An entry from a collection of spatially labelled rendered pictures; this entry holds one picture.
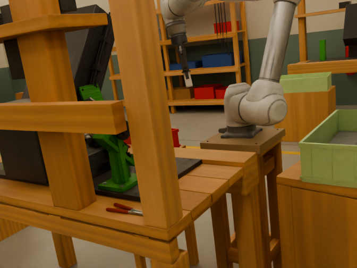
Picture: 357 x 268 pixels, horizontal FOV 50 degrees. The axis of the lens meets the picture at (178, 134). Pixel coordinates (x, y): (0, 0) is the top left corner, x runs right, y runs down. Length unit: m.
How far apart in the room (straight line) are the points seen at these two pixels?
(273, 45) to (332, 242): 0.90
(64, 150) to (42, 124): 0.11
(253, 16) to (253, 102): 5.46
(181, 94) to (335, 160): 6.07
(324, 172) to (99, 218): 0.89
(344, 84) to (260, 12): 1.91
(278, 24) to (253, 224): 0.92
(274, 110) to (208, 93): 5.40
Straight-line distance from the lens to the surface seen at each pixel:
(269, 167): 2.08
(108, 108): 1.08
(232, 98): 1.96
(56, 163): 1.41
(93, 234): 1.41
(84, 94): 1.75
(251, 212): 1.73
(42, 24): 1.24
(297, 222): 1.78
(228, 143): 1.92
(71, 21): 1.27
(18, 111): 1.41
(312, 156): 1.61
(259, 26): 7.19
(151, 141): 1.07
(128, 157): 1.50
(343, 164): 1.59
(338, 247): 1.75
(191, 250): 2.54
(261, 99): 1.80
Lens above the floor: 1.42
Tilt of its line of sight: 14 degrees down
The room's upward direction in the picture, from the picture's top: 7 degrees counter-clockwise
